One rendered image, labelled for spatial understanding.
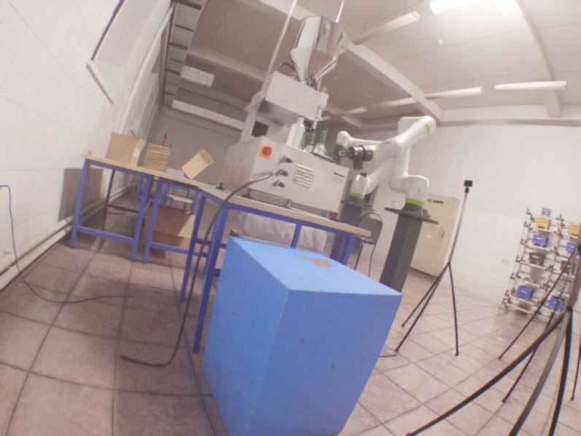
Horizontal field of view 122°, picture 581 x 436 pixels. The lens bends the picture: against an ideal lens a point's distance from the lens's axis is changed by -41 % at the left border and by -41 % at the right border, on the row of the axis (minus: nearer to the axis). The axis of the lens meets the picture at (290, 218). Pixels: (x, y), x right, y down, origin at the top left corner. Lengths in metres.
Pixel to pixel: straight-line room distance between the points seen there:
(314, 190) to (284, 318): 0.78
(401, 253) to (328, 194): 0.63
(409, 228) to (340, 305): 1.07
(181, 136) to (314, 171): 10.48
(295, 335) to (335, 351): 0.16
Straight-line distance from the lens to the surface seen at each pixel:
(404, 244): 1.70
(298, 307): 0.63
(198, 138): 11.65
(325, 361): 0.78
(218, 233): 1.12
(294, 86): 1.30
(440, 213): 6.70
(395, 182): 1.82
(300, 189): 1.24
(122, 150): 2.72
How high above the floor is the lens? 0.77
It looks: 3 degrees down
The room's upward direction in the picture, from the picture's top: 15 degrees clockwise
